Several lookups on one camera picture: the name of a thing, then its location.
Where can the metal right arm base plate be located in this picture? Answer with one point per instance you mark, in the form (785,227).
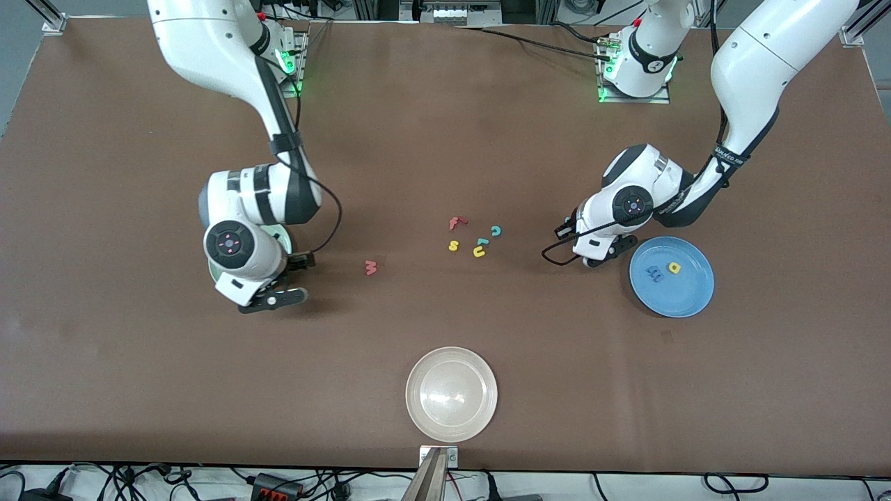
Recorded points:
(299,87)

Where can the aluminium camera mount beam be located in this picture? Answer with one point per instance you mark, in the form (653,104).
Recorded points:
(426,483)

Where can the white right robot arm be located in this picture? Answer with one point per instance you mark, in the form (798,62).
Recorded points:
(209,42)

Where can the beige plate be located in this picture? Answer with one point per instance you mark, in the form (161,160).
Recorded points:
(451,394)

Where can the grey connector box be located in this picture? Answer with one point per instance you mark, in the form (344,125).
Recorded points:
(459,14)

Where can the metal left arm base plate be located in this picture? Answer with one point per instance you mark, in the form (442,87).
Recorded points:
(661,99)

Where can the aluminium corner profile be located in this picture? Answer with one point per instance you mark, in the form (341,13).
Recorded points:
(853,35)
(53,24)

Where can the red foam letter f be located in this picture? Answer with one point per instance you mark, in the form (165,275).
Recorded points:
(454,223)

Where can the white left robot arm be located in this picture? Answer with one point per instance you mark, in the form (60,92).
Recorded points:
(759,56)

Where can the pale green plate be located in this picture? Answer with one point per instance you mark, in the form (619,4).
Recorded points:
(285,243)

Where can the silver camera mount bracket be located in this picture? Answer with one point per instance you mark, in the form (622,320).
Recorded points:
(451,456)

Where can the blue foam letter m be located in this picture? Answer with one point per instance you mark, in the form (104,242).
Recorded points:
(654,273)

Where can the blue plate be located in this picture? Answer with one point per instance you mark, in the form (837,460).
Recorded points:
(686,292)

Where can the black orange power strip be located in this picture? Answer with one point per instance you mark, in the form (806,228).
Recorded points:
(275,487)

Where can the pink foam letter w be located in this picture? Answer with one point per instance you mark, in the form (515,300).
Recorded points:
(371,268)

